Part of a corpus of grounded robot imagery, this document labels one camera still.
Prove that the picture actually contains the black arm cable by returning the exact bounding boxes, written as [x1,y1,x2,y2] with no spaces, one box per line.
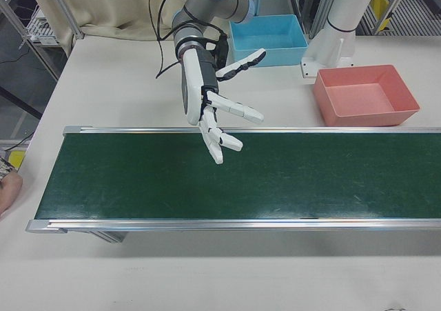
[147,0,228,79]

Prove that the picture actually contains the white wire rack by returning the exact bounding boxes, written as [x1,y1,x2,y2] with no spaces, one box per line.
[26,7,58,45]

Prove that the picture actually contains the person in black shirt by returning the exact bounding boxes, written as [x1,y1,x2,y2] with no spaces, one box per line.
[0,154,24,221]

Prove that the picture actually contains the white pedestal column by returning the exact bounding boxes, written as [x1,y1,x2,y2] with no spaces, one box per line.
[300,0,382,80]

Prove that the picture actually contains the pink plastic box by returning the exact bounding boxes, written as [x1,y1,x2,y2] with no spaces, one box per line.
[312,64,421,128]

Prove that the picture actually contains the light blue plastic box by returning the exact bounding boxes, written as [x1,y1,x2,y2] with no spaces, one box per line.
[229,14,309,69]

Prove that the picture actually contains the black ribbed grille panel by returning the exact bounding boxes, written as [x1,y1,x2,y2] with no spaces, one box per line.
[358,0,441,37]

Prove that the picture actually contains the beige curtain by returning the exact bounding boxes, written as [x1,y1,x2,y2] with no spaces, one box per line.
[24,0,256,42]

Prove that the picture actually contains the green conveyor belt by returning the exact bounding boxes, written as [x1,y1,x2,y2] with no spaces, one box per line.
[26,124,441,245]

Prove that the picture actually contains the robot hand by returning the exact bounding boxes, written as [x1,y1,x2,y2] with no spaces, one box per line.
[181,48,267,165]

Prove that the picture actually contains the aluminium workcell frame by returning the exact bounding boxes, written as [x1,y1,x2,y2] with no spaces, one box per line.
[0,0,85,153]
[285,0,441,38]

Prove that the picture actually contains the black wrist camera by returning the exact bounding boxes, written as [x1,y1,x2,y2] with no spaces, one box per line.
[212,33,230,70]

